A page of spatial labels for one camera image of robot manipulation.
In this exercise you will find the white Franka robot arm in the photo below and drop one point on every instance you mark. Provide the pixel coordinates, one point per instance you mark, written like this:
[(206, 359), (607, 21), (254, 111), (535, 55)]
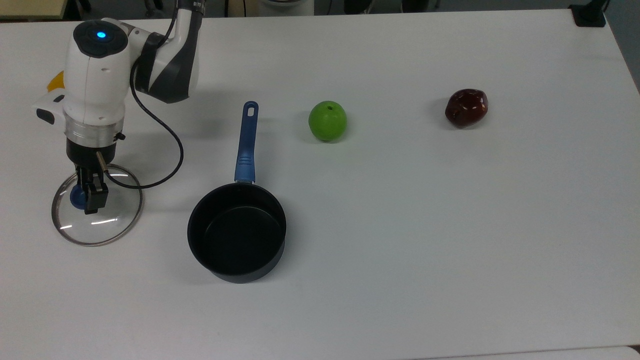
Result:
[(95, 85)]

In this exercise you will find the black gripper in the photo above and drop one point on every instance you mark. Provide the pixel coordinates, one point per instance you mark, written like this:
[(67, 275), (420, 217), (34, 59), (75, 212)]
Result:
[(90, 152)]

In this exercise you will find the green apple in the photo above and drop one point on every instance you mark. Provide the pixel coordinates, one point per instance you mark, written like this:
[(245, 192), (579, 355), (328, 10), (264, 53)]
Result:
[(327, 121)]

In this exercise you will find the yellow starfruit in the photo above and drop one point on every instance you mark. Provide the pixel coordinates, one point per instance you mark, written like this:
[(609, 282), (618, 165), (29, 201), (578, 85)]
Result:
[(56, 82)]

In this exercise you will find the glass lid with blue knob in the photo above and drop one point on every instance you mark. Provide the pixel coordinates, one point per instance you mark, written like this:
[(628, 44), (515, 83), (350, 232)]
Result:
[(117, 220)]

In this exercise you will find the black stand clamp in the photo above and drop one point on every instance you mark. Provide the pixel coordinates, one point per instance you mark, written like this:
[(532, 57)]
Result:
[(589, 14)]

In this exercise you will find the wooden cabinet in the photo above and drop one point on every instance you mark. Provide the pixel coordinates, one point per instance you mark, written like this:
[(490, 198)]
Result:
[(30, 7)]

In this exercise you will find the dark red apple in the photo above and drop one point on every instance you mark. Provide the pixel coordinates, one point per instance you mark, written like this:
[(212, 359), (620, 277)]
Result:
[(466, 108)]

